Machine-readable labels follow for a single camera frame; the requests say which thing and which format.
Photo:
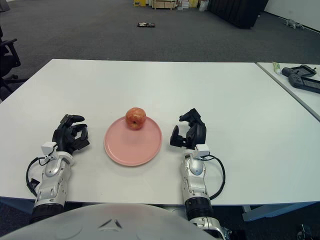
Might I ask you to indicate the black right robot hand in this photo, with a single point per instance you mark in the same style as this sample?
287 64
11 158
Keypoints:
198 133

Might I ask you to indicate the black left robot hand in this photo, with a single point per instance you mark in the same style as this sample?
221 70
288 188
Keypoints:
65 138

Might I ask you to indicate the red yellow apple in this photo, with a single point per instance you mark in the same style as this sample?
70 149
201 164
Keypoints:
135 117

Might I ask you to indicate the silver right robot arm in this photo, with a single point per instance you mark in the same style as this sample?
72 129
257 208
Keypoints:
193 180

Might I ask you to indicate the pink round plate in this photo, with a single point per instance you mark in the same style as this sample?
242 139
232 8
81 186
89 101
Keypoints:
132 147

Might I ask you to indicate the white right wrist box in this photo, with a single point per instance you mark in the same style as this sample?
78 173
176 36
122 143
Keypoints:
203 150

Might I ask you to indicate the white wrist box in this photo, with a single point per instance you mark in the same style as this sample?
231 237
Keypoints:
48 148
203 150

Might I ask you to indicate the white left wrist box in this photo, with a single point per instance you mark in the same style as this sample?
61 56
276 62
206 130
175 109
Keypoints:
48 148

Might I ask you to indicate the grey robot torso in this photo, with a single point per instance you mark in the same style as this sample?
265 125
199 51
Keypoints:
62 225

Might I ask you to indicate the black office chair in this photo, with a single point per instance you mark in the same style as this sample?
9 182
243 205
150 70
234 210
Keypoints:
7 55

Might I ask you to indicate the green white tube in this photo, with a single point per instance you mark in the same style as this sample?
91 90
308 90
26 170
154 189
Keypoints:
276 67

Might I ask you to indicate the black handheld controller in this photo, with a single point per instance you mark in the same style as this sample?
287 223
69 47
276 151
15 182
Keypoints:
287 71
297 81

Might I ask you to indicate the flat black floor item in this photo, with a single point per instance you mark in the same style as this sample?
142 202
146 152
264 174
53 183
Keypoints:
146 24

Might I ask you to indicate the black partition curtain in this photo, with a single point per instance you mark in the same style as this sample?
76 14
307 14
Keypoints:
238 12

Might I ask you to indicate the white plastic bag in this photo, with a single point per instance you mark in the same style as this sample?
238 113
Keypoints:
203 5

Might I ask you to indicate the wooden pallet crate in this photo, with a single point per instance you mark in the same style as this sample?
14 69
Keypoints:
165 4

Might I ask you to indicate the yellow cardboard box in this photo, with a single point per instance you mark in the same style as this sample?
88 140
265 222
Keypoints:
139 2

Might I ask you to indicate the grey robot dog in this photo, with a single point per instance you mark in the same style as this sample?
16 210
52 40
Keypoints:
293 23

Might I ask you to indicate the blue table frame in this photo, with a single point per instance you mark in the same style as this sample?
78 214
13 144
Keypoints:
280 211

